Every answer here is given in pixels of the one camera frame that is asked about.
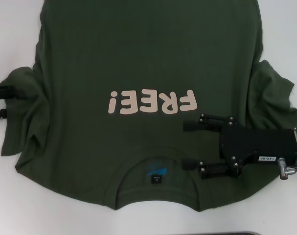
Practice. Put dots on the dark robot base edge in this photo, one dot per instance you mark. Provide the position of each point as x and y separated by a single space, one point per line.
260 233

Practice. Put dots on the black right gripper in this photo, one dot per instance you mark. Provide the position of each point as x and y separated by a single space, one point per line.
256 145

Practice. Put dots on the dark green FREE t-shirt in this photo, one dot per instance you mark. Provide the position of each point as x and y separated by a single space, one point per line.
143 54

